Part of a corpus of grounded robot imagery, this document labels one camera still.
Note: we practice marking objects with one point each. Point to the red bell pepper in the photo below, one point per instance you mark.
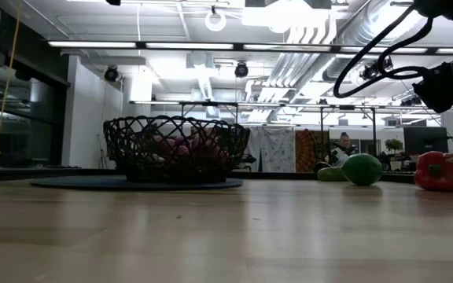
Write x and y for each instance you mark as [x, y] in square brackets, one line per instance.
[446, 178]

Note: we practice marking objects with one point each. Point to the green lime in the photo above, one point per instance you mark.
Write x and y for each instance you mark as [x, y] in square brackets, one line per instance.
[362, 170]

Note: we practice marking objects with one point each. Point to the pale green fruit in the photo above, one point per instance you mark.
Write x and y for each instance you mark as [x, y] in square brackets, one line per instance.
[330, 174]

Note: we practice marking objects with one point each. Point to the purple grape bunch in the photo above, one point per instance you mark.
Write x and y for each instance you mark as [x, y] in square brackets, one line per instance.
[207, 147]

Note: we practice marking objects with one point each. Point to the pink dragon fruit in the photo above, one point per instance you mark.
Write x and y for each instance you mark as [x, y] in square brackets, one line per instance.
[167, 147]

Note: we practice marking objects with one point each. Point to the black computer monitor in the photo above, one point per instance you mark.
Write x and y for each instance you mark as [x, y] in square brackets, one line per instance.
[425, 140]

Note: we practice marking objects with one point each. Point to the green potted plant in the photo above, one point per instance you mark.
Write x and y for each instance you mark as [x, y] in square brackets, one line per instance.
[394, 144]

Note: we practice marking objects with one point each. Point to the black ceiling spotlight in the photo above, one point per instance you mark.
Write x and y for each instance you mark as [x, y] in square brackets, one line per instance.
[241, 69]
[370, 71]
[111, 73]

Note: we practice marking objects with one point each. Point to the person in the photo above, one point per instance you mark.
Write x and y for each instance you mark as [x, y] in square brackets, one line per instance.
[344, 141]

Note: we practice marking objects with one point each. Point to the orange mandala hanging cloth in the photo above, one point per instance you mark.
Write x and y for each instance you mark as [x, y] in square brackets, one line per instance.
[307, 151]

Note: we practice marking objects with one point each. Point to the white patterned hanging cloth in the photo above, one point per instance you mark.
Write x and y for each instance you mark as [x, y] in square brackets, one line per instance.
[277, 149]

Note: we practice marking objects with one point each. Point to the black overhead light bar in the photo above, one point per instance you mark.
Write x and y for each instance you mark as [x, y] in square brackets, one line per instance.
[140, 45]

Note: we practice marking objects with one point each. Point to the dark round plate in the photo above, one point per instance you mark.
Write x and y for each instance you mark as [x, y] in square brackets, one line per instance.
[73, 183]

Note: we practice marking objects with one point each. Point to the silver ventilation duct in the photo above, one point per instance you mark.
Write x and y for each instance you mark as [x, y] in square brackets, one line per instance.
[352, 47]

